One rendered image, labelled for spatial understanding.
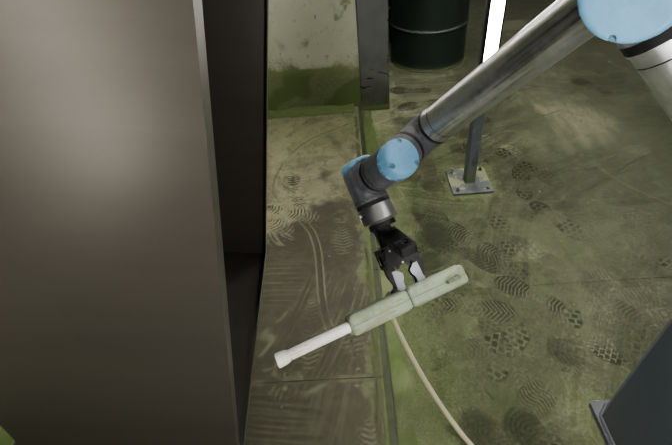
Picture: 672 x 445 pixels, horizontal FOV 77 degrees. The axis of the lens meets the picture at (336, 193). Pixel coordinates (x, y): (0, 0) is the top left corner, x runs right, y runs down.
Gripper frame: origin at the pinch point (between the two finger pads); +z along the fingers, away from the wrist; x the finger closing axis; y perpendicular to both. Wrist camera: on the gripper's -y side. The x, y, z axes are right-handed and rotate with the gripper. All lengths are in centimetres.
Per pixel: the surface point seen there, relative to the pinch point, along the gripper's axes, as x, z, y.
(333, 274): 4, -9, 73
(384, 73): -84, -106, 130
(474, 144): -82, -38, 73
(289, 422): 40, 25, 43
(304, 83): -39, -121, 144
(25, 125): 46, -36, -67
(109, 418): 62, -8, -26
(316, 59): -47, -127, 130
